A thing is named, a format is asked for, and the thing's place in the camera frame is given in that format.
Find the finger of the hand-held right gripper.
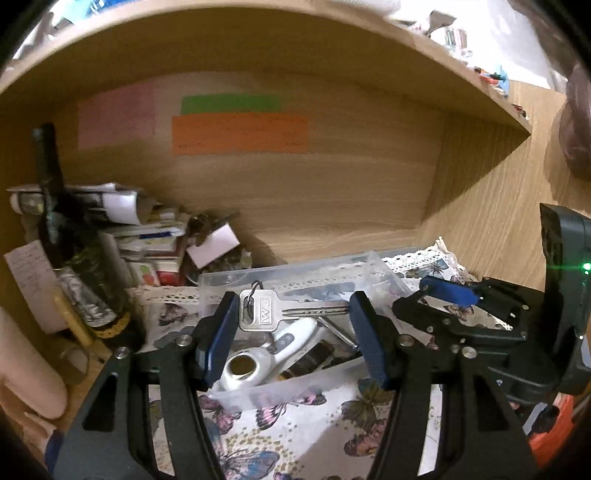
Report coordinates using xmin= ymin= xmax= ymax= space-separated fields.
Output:
xmin=392 ymin=288 xmax=467 ymax=340
xmin=418 ymin=275 xmax=529 ymax=329

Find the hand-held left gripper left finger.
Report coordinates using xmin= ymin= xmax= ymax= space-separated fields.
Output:
xmin=54 ymin=291 xmax=242 ymax=480

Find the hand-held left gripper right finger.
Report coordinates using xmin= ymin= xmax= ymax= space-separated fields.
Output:
xmin=348 ymin=290 xmax=539 ymax=480

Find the thin metal pen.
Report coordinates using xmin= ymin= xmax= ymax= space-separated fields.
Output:
xmin=318 ymin=318 xmax=362 ymax=350

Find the silver key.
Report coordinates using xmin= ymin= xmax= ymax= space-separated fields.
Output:
xmin=238 ymin=282 xmax=351 ymax=333

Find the dark brown tube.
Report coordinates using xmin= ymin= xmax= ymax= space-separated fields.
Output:
xmin=277 ymin=340 xmax=335 ymax=381

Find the white handheld massager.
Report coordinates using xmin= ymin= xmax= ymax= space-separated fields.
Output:
xmin=216 ymin=318 xmax=320 ymax=394

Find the clear plastic box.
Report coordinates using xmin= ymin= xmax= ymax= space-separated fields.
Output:
xmin=198 ymin=250 xmax=419 ymax=411

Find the white paper card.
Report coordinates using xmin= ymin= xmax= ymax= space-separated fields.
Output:
xmin=185 ymin=223 xmax=241 ymax=268

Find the orange object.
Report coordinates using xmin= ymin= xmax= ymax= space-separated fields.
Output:
xmin=526 ymin=394 xmax=578 ymax=467

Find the stack of books and papers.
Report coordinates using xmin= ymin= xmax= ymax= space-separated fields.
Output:
xmin=111 ymin=205 xmax=252 ymax=289

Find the butterfly print tablecloth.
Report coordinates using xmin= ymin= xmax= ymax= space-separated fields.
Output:
xmin=129 ymin=237 xmax=485 ymax=480

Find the yellow tube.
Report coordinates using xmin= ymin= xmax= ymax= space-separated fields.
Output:
xmin=53 ymin=293 xmax=95 ymax=348

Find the pale pink bottle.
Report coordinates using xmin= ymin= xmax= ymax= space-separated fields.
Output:
xmin=0 ymin=306 xmax=70 ymax=421

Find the white handwritten note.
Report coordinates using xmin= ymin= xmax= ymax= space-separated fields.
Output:
xmin=4 ymin=240 xmax=70 ymax=334

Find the striped mauve curtain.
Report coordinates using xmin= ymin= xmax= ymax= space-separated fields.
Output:
xmin=545 ymin=28 xmax=591 ymax=182

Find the dark wine bottle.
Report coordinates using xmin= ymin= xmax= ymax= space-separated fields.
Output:
xmin=31 ymin=122 xmax=136 ymax=341

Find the orange sticky note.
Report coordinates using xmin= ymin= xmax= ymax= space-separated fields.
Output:
xmin=172 ymin=113 xmax=309 ymax=157

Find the pile of pens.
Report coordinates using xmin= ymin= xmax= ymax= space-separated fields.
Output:
xmin=429 ymin=25 xmax=532 ymax=123

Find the green sticky note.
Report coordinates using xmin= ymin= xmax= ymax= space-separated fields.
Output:
xmin=181 ymin=93 xmax=282 ymax=115

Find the pink sticky note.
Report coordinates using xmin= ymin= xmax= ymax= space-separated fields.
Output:
xmin=77 ymin=83 xmax=158 ymax=150

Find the wooden shelf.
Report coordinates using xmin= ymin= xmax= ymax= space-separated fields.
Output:
xmin=0 ymin=0 xmax=533 ymax=136

